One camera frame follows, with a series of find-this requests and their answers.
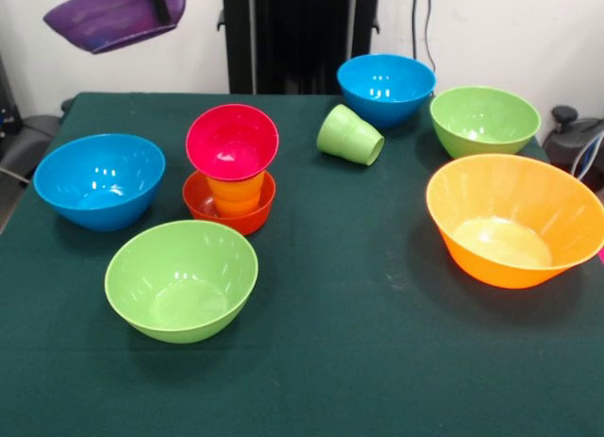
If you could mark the orange plastic cup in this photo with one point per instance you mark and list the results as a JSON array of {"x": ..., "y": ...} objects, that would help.
[{"x": 236, "y": 196}]

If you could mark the dark green tablecloth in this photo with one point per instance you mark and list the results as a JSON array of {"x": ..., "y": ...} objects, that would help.
[{"x": 330, "y": 361}]

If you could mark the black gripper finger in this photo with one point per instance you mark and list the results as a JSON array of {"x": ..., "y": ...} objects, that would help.
[{"x": 160, "y": 5}]

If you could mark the grey pedestal leg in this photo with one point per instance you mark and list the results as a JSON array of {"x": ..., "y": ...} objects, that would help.
[
  {"x": 566, "y": 144},
  {"x": 33, "y": 135}
]

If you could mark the small red-orange plastic bowl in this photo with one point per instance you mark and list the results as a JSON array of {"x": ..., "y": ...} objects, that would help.
[{"x": 198, "y": 206}]

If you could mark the blue plastic bowl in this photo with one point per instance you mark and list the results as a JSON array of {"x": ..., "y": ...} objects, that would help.
[
  {"x": 94, "y": 182},
  {"x": 391, "y": 109}
]

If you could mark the small pink plastic bowl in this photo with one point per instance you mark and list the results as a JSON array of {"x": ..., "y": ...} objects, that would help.
[{"x": 231, "y": 139}]

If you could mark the purple plastic bowl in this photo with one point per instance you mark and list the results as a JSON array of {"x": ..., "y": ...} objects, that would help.
[{"x": 108, "y": 17}]

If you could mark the large orange plastic bowl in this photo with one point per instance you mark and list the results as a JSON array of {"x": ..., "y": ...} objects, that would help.
[{"x": 509, "y": 210}]

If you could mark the green plastic cup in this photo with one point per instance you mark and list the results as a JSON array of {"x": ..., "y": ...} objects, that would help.
[{"x": 347, "y": 135}]

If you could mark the green plastic bowl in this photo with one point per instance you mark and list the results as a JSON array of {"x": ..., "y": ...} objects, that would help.
[
  {"x": 179, "y": 276},
  {"x": 481, "y": 125}
]

